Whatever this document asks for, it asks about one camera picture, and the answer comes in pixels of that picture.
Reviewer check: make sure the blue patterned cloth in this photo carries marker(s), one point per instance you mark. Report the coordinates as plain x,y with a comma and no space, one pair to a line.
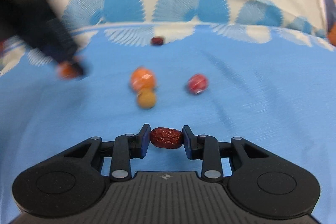
271,85

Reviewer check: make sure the plastic orange mandarin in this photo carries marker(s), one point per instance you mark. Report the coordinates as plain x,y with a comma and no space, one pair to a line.
142,78

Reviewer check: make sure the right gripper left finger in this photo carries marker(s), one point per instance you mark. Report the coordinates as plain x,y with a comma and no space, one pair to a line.
77,178

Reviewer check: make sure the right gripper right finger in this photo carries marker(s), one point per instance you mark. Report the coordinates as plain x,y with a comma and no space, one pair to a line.
256,180

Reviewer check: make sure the small red tomato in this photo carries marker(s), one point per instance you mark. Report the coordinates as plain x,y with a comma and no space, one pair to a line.
197,84

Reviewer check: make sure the unwrapped orange mandarin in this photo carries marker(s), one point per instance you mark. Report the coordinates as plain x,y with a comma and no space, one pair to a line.
67,70

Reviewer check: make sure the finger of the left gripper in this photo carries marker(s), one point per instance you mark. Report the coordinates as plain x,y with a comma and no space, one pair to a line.
80,66

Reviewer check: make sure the yellow brown longan fruit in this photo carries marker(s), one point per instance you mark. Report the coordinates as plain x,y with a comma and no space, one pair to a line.
146,98

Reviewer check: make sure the dried red date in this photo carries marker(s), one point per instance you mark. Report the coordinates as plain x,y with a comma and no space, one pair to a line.
157,41
167,138

